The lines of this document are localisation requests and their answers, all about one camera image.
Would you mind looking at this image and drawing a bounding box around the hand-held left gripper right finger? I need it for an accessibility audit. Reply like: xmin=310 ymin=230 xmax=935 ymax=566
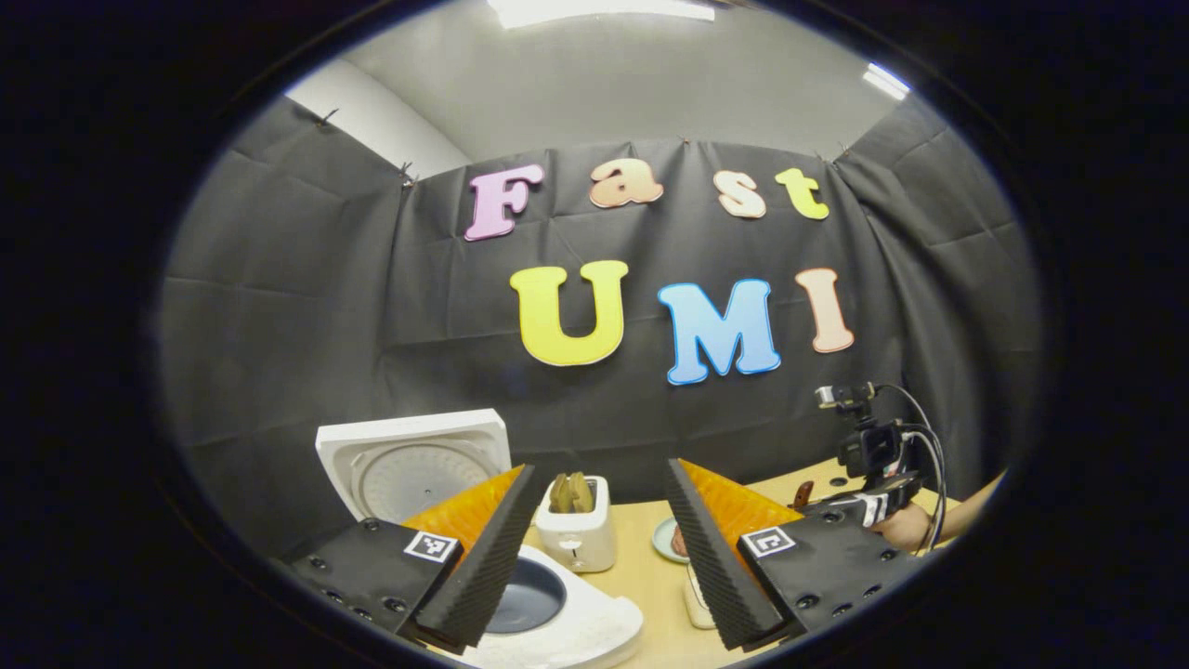
xmin=664 ymin=457 xmax=930 ymax=651

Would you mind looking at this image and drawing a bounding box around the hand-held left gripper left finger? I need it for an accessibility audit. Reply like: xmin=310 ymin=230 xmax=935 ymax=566
xmin=279 ymin=463 xmax=549 ymax=654

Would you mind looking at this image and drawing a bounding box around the white rice cooker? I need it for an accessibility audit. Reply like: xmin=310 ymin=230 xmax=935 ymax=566
xmin=316 ymin=409 xmax=644 ymax=669

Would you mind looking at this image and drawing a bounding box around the beige rectangular tray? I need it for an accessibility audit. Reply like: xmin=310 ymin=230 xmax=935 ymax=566
xmin=683 ymin=565 xmax=718 ymax=631

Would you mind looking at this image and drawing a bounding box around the pale green plate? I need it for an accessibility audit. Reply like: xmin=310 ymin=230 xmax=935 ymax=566
xmin=652 ymin=518 xmax=690 ymax=564

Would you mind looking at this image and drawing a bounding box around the white toaster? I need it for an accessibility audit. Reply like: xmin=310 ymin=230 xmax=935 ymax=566
xmin=535 ymin=476 xmax=617 ymax=573

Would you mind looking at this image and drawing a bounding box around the ceiling light panel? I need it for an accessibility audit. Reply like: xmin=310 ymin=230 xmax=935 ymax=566
xmin=488 ymin=0 xmax=716 ymax=29
xmin=862 ymin=62 xmax=911 ymax=101

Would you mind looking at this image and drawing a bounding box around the black cable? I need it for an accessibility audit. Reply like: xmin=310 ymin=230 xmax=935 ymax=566
xmin=878 ymin=383 xmax=948 ymax=549

